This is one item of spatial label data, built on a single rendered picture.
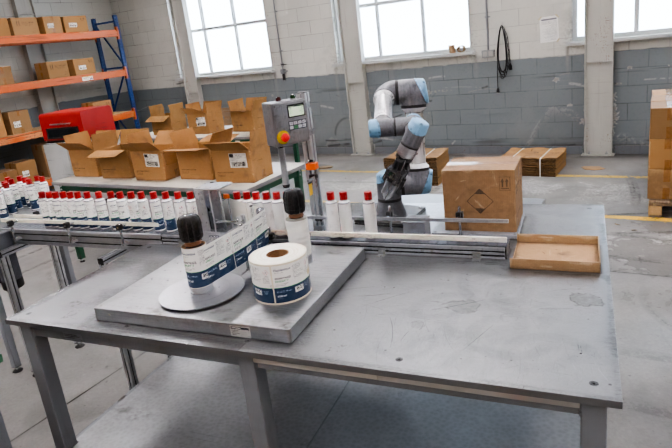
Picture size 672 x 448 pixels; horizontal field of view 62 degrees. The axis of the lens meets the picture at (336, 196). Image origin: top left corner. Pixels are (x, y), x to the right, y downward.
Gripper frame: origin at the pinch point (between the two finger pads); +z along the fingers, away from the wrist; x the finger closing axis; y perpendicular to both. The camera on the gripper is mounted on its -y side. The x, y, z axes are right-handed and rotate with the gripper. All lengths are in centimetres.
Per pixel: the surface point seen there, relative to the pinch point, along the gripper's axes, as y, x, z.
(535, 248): -7, 61, -8
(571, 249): -8, 72, -14
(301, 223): 31.6, -19.7, 13.1
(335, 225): 3.1, -14.2, 22.2
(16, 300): 22, -163, 158
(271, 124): 2, -58, -4
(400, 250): 5.7, 15.6, 15.6
